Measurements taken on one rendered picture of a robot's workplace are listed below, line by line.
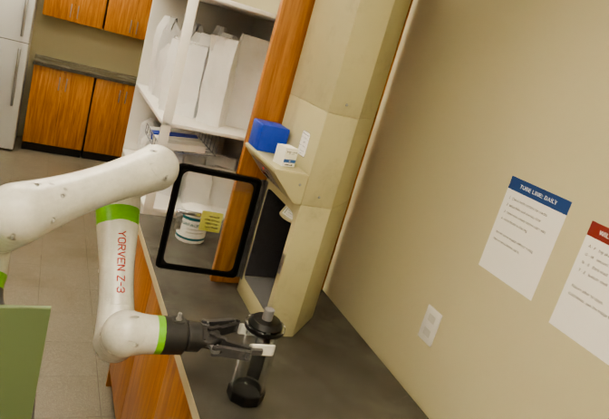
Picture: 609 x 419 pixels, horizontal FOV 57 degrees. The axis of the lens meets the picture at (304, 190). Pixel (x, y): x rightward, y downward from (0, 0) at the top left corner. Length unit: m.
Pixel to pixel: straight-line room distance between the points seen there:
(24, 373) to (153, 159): 0.57
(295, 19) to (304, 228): 0.72
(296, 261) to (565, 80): 0.94
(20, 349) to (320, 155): 0.95
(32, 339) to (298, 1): 1.33
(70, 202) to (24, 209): 0.11
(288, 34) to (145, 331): 1.11
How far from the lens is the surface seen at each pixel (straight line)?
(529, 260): 1.58
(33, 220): 1.24
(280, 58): 2.00
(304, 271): 1.85
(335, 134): 1.71
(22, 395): 1.38
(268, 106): 2.01
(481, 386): 1.71
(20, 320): 1.27
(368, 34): 1.70
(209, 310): 1.99
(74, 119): 6.67
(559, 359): 1.53
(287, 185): 1.70
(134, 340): 1.38
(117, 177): 1.39
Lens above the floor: 1.88
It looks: 14 degrees down
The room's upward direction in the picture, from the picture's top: 16 degrees clockwise
